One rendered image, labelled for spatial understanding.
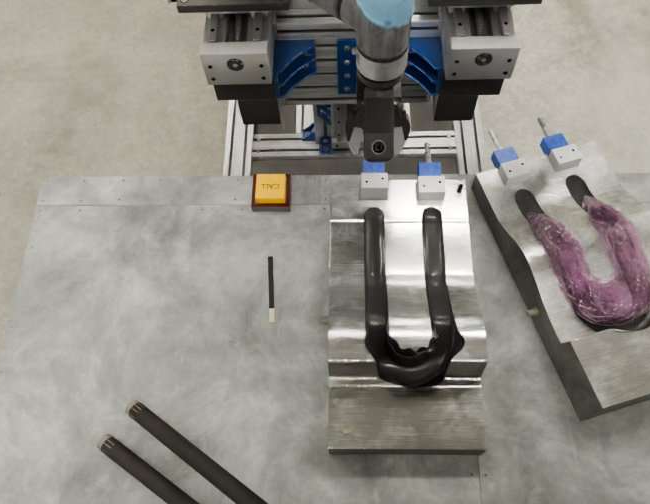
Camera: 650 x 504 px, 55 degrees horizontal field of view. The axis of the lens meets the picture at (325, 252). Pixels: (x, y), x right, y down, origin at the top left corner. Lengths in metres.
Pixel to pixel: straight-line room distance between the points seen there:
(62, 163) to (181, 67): 0.60
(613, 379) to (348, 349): 0.43
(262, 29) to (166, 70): 1.37
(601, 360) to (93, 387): 0.89
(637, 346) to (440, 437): 0.36
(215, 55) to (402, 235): 0.51
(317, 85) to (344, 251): 0.53
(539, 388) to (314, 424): 0.41
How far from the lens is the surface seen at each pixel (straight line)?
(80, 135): 2.60
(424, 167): 1.24
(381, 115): 0.97
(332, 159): 2.08
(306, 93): 1.57
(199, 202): 1.34
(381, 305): 1.10
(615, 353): 1.15
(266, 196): 1.28
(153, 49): 2.79
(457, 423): 1.10
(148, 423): 1.16
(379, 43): 0.89
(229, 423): 1.17
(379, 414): 1.09
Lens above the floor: 1.93
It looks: 64 degrees down
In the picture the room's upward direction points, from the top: 5 degrees counter-clockwise
